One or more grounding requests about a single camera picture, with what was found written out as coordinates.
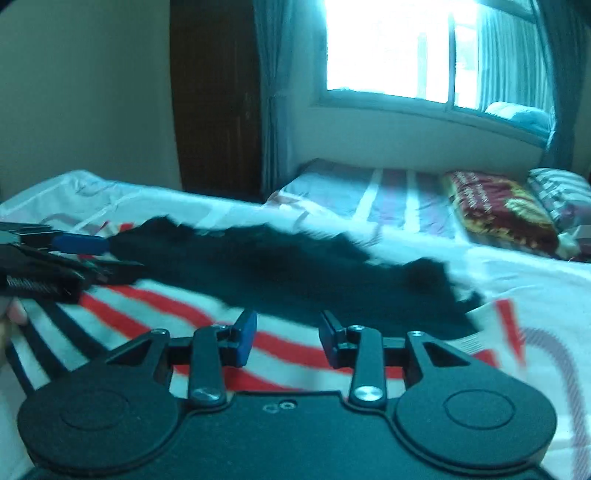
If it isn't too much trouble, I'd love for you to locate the patterned white bed sheet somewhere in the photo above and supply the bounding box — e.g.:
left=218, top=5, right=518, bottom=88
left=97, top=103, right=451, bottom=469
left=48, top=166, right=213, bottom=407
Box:
left=0, top=170, right=591, bottom=480

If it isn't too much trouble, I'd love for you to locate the red printed pillow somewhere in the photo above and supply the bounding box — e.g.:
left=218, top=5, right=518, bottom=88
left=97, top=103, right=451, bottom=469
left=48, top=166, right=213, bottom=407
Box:
left=444, top=171, right=561, bottom=257

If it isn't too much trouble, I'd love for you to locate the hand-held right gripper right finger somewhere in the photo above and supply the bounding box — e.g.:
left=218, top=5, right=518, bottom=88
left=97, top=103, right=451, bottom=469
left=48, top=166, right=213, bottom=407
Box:
left=320, top=309, right=467, bottom=409

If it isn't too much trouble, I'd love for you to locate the striped knit sweater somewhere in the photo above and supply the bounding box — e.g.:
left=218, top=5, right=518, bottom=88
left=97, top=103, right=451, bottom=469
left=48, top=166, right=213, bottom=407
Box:
left=4, top=215, right=527, bottom=407

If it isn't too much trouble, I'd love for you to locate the blue bundled bedding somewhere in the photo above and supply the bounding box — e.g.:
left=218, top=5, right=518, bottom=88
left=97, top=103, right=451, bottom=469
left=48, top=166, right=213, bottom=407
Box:
left=484, top=102, right=555, bottom=134

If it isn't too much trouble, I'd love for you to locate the teal curtain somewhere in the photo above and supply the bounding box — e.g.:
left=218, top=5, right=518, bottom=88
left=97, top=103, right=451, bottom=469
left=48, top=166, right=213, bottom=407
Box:
left=253, top=0, right=331, bottom=201
left=531, top=0, right=591, bottom=174

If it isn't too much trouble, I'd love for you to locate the dark wooden wardrobe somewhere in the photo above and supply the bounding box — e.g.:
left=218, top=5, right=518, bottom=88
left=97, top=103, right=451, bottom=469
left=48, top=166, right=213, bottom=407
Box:
left=170, top=0, right=266, bottom=201

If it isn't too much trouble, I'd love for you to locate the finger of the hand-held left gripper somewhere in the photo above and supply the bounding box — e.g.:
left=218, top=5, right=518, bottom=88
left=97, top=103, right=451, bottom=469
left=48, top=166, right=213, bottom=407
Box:
left=0, top=244, right=147, bottom=287
left=0, top=222, right=110, bottom=256

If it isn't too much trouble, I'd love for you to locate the person's left hand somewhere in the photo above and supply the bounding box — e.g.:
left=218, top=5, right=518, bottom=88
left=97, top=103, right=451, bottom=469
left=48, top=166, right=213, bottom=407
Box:
left=0, top=296, right=29, bottom=370

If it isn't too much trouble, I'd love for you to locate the striped folded quilt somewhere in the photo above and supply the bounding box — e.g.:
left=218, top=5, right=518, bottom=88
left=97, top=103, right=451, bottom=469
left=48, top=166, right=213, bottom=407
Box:
left=526, top=167, right=591, bottom=241

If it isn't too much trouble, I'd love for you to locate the sliding glass window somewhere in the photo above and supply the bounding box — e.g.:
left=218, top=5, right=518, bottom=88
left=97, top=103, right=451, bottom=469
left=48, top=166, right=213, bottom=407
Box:
left=309, top=0, right=555, bottom=148

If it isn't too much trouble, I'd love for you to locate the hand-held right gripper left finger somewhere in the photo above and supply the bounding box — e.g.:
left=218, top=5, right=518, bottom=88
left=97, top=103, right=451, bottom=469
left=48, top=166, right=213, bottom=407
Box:
left=105, top=309, right=258, bottom=409

